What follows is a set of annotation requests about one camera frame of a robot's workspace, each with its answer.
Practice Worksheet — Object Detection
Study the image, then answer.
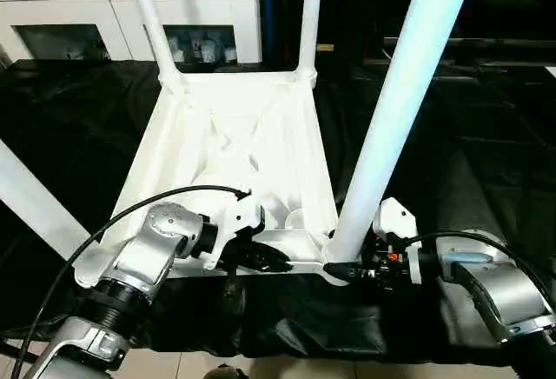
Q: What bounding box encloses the white plastic table leg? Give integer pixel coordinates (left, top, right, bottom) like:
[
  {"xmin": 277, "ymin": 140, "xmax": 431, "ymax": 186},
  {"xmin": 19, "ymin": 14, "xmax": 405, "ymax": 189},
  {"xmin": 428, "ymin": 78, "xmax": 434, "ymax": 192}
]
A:
[
  {"xmin": 323, "ymin": 0, "xmax": 480, "ymax": 263},
  {"xmin": 0, "ymin": 140, "xmax": 93, "ymax": 258},
  {"xmin": 295, "ymin": 0, "xmax": 325, "ymax": 84},
  {"xmin": 127, "ymin": 0, "xmax": 185, "ymax": 90}
]

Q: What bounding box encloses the black plastic table mat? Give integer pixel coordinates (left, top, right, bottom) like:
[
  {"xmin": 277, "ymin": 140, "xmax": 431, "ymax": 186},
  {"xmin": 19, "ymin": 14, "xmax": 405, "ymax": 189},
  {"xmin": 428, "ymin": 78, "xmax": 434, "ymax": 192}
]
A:
[{"xmin": 0, "ymin": 53, "xmax": 556, "ymax": 368}]

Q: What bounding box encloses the white plastic table top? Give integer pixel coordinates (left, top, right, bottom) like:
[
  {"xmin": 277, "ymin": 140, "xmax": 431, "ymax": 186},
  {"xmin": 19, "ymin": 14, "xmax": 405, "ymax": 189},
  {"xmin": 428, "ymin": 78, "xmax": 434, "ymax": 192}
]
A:
[{"xmin": 73, "ymin": 68, "xmax": 357, "ymax": 289}]

